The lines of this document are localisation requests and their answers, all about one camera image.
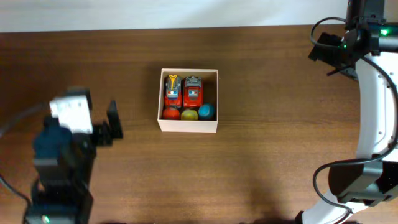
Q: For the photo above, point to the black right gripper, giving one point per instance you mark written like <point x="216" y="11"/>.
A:
<point x="324" y="55"/>

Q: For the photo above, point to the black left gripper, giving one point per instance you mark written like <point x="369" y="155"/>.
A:
<point x="106" y="134"/>

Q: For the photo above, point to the red face ball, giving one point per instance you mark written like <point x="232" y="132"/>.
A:
<point x="171" y="113"/>

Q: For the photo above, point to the red toy truck yellow crane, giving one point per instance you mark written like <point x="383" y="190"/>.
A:
<point x="173" y="92"/>

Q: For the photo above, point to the yellow face ball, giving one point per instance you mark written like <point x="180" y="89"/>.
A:
<point x="189" y="115"/>

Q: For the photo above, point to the white cardboard box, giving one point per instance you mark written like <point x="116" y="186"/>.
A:
<point x="211" y="95"/>

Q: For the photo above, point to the red toy fire truck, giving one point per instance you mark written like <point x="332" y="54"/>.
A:
<point x="193" y="92"/>

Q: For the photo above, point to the blue face ball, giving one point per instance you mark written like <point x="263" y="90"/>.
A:
<point x="206" y="112"/>

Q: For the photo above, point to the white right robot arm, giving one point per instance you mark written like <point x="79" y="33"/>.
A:
<point x="366" y="53"/>

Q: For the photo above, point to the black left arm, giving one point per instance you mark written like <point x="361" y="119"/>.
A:
<point x="64" y="154"/>

